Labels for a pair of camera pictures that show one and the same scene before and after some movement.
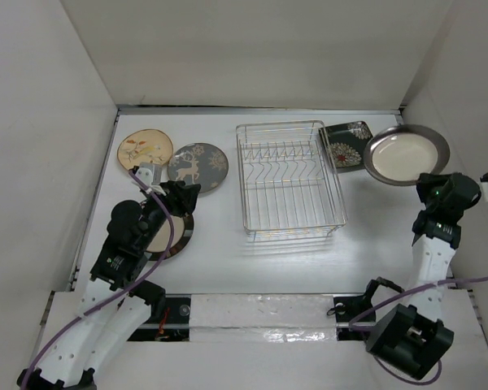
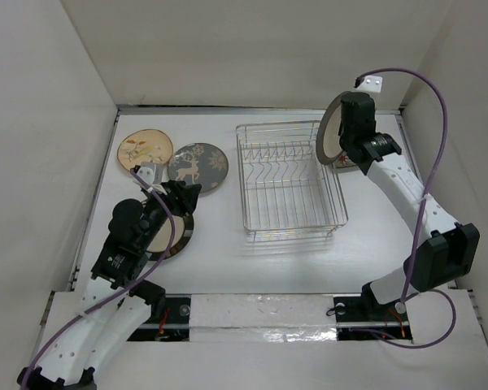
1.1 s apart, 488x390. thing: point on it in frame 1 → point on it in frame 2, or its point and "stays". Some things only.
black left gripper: [174, 194] stays
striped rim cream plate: [183, 232] stays
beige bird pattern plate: [145, 145] stays
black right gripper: [425, 179] → [375, 111]
